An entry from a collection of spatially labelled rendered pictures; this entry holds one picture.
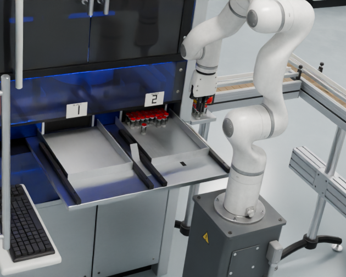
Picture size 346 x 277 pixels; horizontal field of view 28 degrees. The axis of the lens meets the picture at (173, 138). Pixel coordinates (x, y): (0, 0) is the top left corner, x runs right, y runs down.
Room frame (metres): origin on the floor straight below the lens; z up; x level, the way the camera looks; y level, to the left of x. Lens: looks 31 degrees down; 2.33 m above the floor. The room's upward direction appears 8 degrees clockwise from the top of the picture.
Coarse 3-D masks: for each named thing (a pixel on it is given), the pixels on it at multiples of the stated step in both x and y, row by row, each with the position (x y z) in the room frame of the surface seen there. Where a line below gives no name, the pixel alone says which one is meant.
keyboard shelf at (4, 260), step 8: (0, 232) 1.81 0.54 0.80; (0, 240) 1.77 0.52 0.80; (0, 248) 1.73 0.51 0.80; (56, 248) 1.77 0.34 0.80; (0, 256) 1.69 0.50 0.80; (8, 256) 1.70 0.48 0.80; (48, 256) 1.72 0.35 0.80; (56, 256) 1.73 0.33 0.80; (0, 264) 1.66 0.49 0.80; (8, 264) 1.66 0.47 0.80; (16, 264) 1.66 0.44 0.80; (24, 264) 1.67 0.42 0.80; (32, 264) 1.68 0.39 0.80; (40, 264) 1.69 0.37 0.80; (48, 264) 1.70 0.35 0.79; (8, 272) 1.63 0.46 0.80; (16, 272) 1.65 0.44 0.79
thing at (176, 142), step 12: (168, 120) 2.60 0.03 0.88; (180, 120) 2.56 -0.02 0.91; (132, 132) 2.46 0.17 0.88; (156, 132) 2.48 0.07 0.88; (168, 132) 2.50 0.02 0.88; (180, 132) 2.51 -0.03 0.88; (192, 132) 2.47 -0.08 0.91; (144, 144) 2.38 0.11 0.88; (156, 144) 2.39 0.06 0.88; (168, 144) 2.40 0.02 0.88; (180, 144) 2.42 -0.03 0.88; (192, 144) 2.43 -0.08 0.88; (204, 144) 2.39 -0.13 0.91; (156, 156) 2.30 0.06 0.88; (168, 156) 2.27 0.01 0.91; (180, 156) 2.30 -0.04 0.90; (192, 156) 2.33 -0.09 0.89
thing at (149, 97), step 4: (156, 92) 2.52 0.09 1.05; (160, 92) 2.53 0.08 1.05; (148, 96) 2.50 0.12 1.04; (152, 96) 2.51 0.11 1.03; (160, 96) 2.53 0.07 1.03; (148, 100) 2.50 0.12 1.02; (156, 100) 2.52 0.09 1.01; (160, 100) 2.53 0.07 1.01; (144, 104) 2.49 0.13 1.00; (148, 104) 2.50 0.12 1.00; (152, 104) 2.51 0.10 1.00; (156, 104) 2.52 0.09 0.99
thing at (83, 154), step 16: (96, 128) 2.45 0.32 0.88; (48, 144) 2.23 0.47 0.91; (64, 144) 2.29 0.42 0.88; (80, 144) 2.31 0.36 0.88; (96, 144) 2.33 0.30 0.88; (112, 144) 2.33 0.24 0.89; (64, 160) 2.18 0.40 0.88; (80, 160) 2.19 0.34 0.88; (96, 160) 2.21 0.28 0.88; (112, 160) 2.22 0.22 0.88; (128, 160) 2.21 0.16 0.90; (80, 176) 2.07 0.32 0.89; (96, 176) 2.11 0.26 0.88
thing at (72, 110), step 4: (68, 104) 2.31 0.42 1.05; (72, 104) 2.32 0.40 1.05; (76, 104) 2.33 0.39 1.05; (80, 104) 2.34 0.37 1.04; (84, 104) 2.35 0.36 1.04; (68, 108) 2.31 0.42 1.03; (72, 108) 2.32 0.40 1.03; (76, 108) 2.33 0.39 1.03; (80, 108) 2.34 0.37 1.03; (84, 108) 2.35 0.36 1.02; (68, 112) 2.31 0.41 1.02; (72, 112) 2.32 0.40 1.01; (76, 112) 2.33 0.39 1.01; (80, 112) 2.34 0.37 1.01; (84, 112) 2.35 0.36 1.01; (68, 116) 2.32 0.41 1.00; (72, 116) 2.33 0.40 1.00; (76, 116) 2.33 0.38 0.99; (80, 116) 2.34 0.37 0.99
